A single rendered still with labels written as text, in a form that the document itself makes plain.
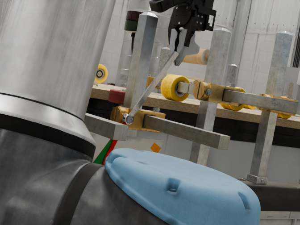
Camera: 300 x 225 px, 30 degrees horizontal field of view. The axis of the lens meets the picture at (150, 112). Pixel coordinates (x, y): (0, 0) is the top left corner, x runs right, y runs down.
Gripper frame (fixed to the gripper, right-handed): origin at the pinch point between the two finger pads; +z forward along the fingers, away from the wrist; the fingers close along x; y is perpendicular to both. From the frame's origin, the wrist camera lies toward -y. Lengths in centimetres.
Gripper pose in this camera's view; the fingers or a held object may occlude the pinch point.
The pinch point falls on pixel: (175, 60)
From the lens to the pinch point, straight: 137.2
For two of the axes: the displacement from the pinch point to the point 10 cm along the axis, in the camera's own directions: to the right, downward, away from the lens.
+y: 8.0, 1.1, 5.9
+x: -5.7, -1.4, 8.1
